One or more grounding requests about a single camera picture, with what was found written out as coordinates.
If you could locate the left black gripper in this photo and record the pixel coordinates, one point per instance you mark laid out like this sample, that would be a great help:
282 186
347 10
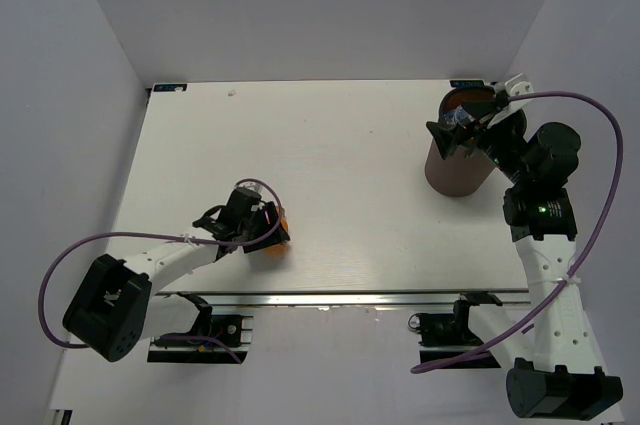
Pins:
272 214

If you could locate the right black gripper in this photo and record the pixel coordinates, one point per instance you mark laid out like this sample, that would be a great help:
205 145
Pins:
448 137

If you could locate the blue label water bottle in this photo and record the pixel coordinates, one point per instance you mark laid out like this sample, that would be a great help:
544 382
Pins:
457 117

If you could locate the orange juice bottle label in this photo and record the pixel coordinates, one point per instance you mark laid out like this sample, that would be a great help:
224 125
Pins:
279 240

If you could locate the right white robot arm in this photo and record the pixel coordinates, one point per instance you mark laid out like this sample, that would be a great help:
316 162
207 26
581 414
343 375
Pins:
553 369

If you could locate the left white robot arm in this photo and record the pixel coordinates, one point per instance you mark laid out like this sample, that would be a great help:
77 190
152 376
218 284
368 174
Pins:
120 302

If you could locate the brown cylindrical bin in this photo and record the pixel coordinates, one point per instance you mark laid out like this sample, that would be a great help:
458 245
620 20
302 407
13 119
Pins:
500 147

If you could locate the blue label sticker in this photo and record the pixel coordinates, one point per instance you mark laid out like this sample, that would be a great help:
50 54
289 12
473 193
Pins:
466 83
169 88

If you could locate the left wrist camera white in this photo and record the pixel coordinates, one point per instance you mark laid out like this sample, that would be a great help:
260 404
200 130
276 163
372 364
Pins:
253 186

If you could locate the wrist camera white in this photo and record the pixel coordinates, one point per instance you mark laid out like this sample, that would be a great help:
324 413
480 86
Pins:
253 186
517 90

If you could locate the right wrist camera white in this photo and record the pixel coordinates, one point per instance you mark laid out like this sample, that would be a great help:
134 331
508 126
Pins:
517 90

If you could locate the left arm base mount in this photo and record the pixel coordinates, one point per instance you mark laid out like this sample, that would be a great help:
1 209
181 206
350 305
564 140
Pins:
187 329

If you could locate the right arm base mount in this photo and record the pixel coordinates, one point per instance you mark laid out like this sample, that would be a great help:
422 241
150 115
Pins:
446 335

